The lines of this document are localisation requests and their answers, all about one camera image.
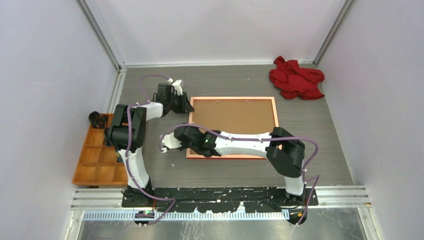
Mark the red cloth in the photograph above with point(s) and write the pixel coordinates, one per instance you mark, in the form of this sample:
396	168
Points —
294	81

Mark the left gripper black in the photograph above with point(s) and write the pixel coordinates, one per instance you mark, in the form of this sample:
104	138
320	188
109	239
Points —
186	106

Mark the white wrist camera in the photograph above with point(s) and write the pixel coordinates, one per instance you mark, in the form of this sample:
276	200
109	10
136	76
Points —
177	85
169	142

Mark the wooden compartment tray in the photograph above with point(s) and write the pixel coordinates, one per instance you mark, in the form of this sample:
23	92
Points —
98	164

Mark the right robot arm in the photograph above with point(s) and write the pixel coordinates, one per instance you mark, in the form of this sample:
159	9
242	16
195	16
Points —
284	153

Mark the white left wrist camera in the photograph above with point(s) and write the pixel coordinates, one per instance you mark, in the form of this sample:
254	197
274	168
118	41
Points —
177	85

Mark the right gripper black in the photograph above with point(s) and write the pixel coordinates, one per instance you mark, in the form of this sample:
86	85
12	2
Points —
183	145

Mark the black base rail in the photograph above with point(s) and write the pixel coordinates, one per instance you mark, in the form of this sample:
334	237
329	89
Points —
217	199

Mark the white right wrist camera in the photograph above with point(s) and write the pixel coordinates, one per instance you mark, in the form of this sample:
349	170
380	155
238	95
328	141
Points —
169	142

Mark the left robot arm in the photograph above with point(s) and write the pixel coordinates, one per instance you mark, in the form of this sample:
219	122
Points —
128	131

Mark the red picture frame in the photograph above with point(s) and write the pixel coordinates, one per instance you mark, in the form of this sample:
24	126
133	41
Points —
235	114

